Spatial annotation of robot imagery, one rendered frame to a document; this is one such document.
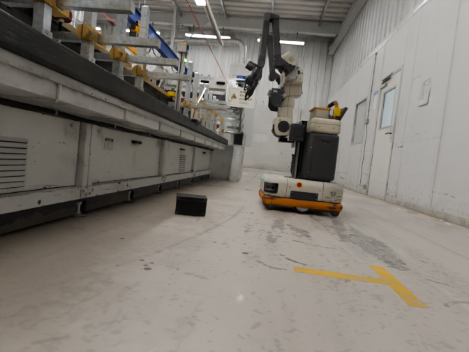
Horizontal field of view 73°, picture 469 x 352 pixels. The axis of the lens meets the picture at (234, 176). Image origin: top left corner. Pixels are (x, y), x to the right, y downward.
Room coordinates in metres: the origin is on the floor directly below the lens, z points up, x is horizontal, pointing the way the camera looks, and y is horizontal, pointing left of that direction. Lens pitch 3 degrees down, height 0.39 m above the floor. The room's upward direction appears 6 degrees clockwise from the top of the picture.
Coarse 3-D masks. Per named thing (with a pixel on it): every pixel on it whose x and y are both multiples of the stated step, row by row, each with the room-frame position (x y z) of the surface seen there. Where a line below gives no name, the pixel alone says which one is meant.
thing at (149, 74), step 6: (126, 72) 1.78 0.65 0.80; (132, 72) 1.78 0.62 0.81; (150, 72) 1.77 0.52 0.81; (156, 72) 1.76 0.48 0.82; (156, 78) 1.79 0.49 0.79; (162, 78) 1.78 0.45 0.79; (168, 78) 1.76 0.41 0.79; (174, 78) 1.75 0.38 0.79; (180, 78) 1.75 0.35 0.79; (186, 78) 1.75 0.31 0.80
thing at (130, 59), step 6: (96, 54) 1.53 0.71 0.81; (102, 54) 1.53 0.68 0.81; (108, 54) 1.53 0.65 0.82; (96, 60) 1.56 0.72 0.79; (102, 60) 1.55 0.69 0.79; (108, 60) 1.54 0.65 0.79; (126, 60) 1.52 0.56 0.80; (132, 60) 1.52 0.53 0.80; (138, 60) 1.52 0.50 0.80; (144, 60) 1.51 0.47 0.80; (150, 60) 1.51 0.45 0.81; (156, 60) 1.51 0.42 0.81; (162, 60) 1.50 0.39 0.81; (168, 60) 1.50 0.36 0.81; (174, 60) 1.50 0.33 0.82; (174, 66) 1.52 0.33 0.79
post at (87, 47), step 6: (84, 12) 1.23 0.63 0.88; (90, 12) 1.23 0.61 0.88; (84, 18) 1.23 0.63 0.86; (90, 18) 1.23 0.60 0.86; (96, 18) 1.26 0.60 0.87; (90, 24) 1.23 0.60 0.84; (84, 42) 1.23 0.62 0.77; (90, 42) 1.23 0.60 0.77; (84, 48) 1.23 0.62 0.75; (90, 48) 1.24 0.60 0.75; (84, 54) 1.23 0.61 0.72; (90, 54) 1.24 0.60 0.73
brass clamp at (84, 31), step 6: (84, 24) 1.20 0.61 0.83; (78, 30) 1.21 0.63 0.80; (84, 30) 1.20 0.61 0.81; (90, 30) 1.21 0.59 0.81; (96, 30) 1.26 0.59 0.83; (84, 36) 1.21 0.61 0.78; (90, 36) 1.22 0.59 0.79; (96, 36) 1.26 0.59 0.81; (96, 42) 1.26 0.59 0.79; (96, 48) 1.33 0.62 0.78; (102, 48) 1.32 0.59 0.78
